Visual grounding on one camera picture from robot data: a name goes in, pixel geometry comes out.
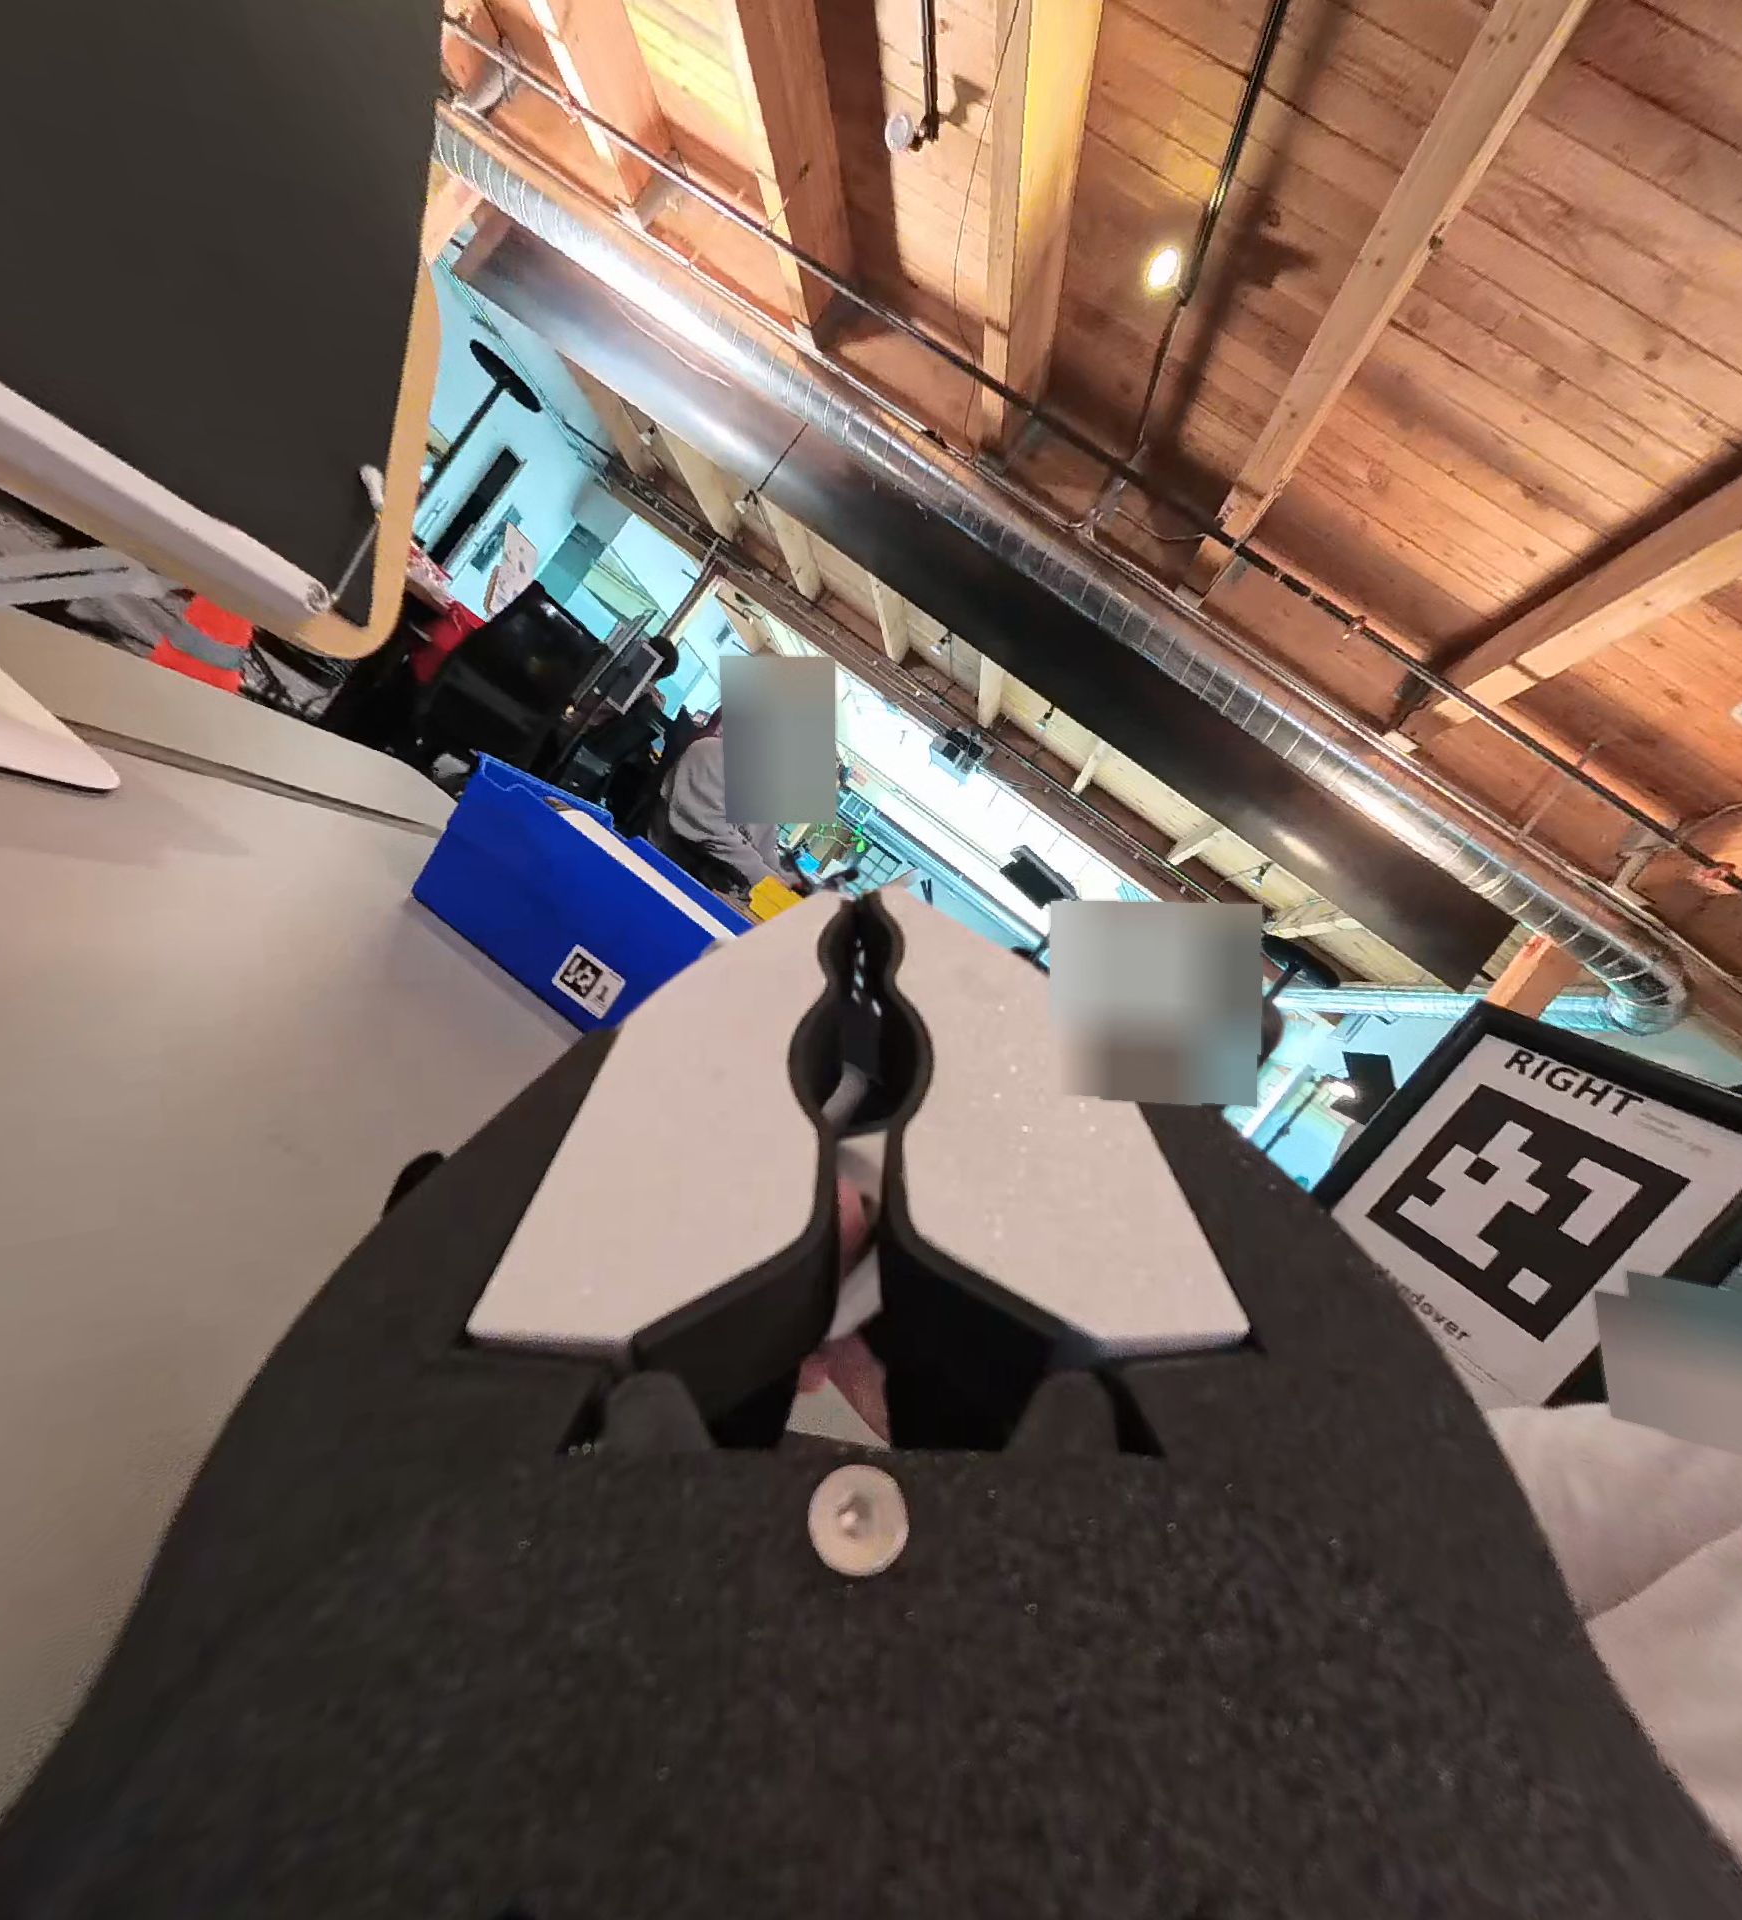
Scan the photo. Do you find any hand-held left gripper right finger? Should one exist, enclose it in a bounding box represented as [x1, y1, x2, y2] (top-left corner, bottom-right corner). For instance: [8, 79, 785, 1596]
[866, 886, 1253, 1452]

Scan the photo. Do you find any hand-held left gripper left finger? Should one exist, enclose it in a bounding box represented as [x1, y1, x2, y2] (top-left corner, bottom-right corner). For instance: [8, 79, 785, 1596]
[466, 896, 866, 1452]

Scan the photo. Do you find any black ridged small part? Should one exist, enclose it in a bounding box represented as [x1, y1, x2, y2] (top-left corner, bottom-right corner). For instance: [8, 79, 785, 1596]
[809, 902, 922, 1130]

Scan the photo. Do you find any blue plastic bin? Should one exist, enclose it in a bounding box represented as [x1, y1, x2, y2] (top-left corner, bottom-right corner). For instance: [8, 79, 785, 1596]
[410, 751, 757, 1038]

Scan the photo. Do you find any orange traffic cone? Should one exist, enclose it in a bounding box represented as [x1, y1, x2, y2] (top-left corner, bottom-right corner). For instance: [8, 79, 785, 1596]
[149, 593, 255, 698]

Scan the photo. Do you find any wood-rimmed black tablet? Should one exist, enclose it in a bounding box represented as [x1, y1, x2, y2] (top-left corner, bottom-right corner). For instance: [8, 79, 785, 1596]
[0, 0, 449, 662]

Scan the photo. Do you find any silver ventilation duct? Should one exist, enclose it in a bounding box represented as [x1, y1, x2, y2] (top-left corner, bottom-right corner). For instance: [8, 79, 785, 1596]
[433, 105, 1691, 1039]

